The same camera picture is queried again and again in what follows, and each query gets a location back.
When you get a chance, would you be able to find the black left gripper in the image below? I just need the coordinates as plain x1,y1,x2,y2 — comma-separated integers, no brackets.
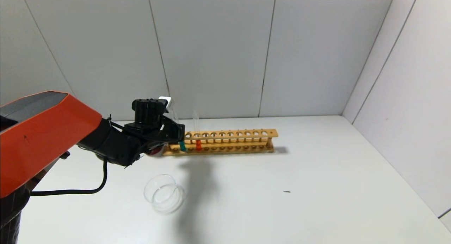
160,115,185,145

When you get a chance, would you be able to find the test tube with blue pigment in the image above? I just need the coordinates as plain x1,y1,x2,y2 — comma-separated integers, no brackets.
173,111,187,152

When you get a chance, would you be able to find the test tube with red pigment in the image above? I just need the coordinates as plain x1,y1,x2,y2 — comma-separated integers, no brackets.
193,110,203,152

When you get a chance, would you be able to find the wooden test tube rack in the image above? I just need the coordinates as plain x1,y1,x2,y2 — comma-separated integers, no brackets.
163,129,279,156

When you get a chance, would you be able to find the clear glass dish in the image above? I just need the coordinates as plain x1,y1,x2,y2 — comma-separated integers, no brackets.
144,174,184,213

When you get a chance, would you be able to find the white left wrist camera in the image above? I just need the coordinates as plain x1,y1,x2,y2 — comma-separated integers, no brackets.
158,96,174,112

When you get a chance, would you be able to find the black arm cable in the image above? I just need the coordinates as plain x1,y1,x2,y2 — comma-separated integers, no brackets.
30,156,108,196

